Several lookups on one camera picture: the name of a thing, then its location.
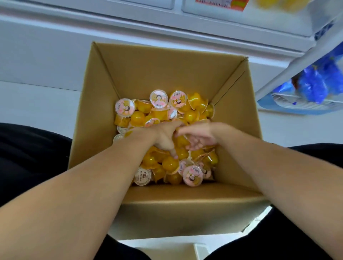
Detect blue snack bags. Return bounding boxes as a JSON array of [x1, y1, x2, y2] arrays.
[[273, 48, 343, 105]]

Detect orange white price tag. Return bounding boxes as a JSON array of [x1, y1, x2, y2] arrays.
[[195, 0, 250, 12]]

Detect person's left forearm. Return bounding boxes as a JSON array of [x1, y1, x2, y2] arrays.
[[0, 127, 159, 260]]

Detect brown cardboard box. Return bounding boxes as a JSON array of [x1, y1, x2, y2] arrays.
[[68, 41, 271, 241]]

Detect cluster of yellow jelly cups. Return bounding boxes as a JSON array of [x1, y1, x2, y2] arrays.
[[256, 0, 311, 13]]

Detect pile of yellow jelly cups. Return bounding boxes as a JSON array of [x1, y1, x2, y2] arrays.
[[112, 88, 219, 187]]

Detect person's right forearm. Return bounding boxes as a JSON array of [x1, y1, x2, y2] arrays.
[[218, 124, 343, 260]]

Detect person's black trousers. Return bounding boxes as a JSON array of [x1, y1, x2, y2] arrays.
[[0, 122, 343, 260]]

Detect person's left hand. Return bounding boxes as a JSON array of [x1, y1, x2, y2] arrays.
[[133, 120, 186, 161]]

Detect person's right hand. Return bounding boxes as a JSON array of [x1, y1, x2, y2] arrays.
[[175, 122, 229, 151]]

